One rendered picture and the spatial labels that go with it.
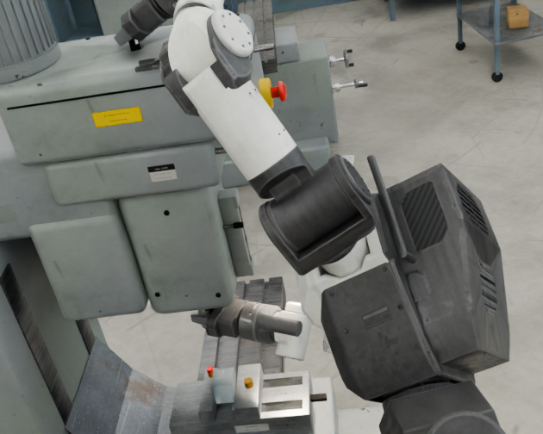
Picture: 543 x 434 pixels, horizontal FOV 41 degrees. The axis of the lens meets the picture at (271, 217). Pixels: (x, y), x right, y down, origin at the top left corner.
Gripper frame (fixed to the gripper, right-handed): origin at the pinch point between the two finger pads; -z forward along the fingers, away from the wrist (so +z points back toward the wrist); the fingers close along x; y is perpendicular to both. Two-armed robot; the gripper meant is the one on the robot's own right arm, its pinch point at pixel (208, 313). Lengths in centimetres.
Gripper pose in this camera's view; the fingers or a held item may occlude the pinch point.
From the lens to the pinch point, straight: 175.4
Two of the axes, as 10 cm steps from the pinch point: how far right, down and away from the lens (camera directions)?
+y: 1.7, 8.4, 5.2
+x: -4.4, 5.4, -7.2
